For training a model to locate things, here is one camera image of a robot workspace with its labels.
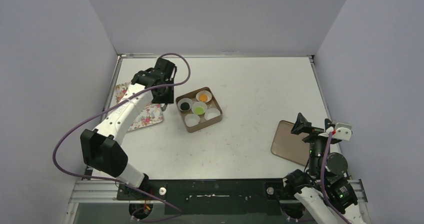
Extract black round cookie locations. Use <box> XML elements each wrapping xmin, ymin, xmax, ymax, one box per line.
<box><xmin>180</xmin><ymin>102</ymin><xmax>191</xmax><ymax>111</ymax></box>

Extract green round cookie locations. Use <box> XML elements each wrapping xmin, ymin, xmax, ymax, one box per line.
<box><xmin>194</xmin><ymin>107</ymin><xmax>205</xmax><ymax>116</ymax></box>

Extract orange round cookie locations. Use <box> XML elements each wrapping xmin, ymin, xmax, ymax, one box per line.
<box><xmin>198</xmin><ymin>94</ymin><xmax>209</xmax><ymax>103</ymax></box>

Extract pink cat paw tongs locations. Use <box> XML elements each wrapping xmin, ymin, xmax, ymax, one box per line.
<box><xmin>160</xmin><ymin>104</ymin><xmax>168</xmax><ymax>112</ymax></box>

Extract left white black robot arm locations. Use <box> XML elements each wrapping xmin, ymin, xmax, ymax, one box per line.
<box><xmin>80</xmin><ymin>58</ymin><xmax>177</xmax><ymax>199</ymax></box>

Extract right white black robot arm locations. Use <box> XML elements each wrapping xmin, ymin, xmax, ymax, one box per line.
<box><xmin>279</xmin><ymin>113</ymin><xmax>365</xmax><ymax>224</ymax></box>

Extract floral cookie tray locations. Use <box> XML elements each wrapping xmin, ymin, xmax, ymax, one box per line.
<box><xmin>114</xmin><ymin>82</ymin><xmax>164</xmax><ymax>132</ymax></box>

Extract brown box lid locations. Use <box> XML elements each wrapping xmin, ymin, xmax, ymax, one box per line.
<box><xmin>270</xmin><ymin>120</ymin><xmax>310</xmax><ymax>166</ymax></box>

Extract white paper cup left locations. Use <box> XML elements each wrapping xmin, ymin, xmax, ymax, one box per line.
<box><xmin>177</xmin><ymin>98</ymin><xmax>193</xmax><ymax>112</ymax></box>

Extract white paper cup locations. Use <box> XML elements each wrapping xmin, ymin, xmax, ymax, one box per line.
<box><xmin>195</xmin><ymin>90</ymin><xmax>213</xmax><ymax>103</ymax></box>
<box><xmin>177</xmin><ymin>98</ymin><xmax>193</xmax><ymax>112</ymax></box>
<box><xmin>191</xmin><ymin>101</ymin><xmax>208</xmax><ymax>116</ymax></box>
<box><xmin>204</xmin><ymin>108</ymin><xmax>221</xmax><ymax>120</ymax></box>
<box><xmin>184</xmin><ymin>113</ymin><xmax>201</xmax><ymax>127</ymax></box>

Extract white paper cup front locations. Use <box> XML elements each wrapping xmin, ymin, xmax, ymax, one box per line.
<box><xmin>184</xmin><ymin>113</ymin><xmax>201</xmax><ymax>127</ymax></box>

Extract white paper cup centre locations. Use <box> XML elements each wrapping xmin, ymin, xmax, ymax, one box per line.
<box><xmin>191</xmin><ymin>101</ymin><xmax>208</xmax><ymax>116</ymax></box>

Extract brown square cookie box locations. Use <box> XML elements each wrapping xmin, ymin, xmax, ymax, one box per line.
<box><xmin>175</xmin><ymin>87</ymin><xmax>223</xmax><ymax>133</ymax></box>

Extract white paper cup back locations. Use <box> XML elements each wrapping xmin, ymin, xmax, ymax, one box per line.
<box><xmin>195</xmin><ymin>90</ymin><xmax>213</xmax><ymax>103</ymax></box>

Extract white paper cup right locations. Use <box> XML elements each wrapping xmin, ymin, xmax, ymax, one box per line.
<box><xmin>204</xmin><ymin>108</ymin><xmax>221</xmax><ymax>120</ymax></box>

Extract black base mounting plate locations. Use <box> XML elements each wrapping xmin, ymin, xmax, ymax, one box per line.
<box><xmin>115</xmin><ymin>179</ymin><xmax>319</xmax><ymax>217</ymax></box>

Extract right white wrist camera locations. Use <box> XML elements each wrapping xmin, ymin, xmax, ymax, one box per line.
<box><xmin>326</xmin><ymin>123</ymin><xmax>353</xmax><ymax>141</ymax></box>

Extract aluminium frame rail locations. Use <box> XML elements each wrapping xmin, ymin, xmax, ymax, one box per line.
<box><xmin>67</xmin><ymin>179</ymin><xmax>369</xmax><ymax>204</ymax></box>

